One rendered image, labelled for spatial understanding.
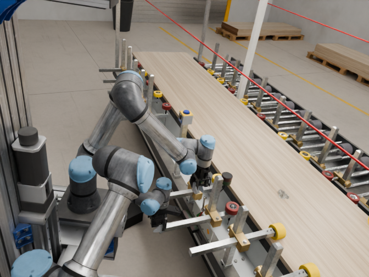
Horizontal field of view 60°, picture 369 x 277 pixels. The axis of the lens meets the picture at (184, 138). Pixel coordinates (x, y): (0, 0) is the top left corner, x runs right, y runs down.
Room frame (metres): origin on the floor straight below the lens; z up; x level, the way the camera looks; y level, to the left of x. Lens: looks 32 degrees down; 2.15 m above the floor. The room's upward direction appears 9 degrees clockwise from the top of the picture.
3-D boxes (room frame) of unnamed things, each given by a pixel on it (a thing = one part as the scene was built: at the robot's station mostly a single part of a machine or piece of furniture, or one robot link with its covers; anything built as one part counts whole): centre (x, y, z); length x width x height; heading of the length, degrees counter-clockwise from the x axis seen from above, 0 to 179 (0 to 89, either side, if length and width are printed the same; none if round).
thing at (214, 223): (1.32, -0.23, 0.85); 0.14 x 0.06 x 0.05; 27
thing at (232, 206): (1.35, -0.33, 0.85); 0.08 x 0.08 x 0.11
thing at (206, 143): (1.28, -0.11, 1.32); 0.09 x 0.08 x 0.11; 98
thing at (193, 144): (1.25, -0.01, 1.32); 0.11 x 0.11 x 0.08; 8
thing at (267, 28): (9.63, -1.72, 0.23); 2.42 x 0.76 x 0.17; 124
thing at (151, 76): (2.45, 0.35, 0.93); 0.04 x 0.04 x 0.48; 27
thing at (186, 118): (1.79, 0.01, 1.18); 0.07 x 0.07 x 0.08; 27
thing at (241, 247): (1.10, -0.34, 0.95); 0.14 x 0.06 x 0.05; 27
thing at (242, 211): (1.12, -0.33, 0.89); 0.04 x 0.04 x 0.48; 27
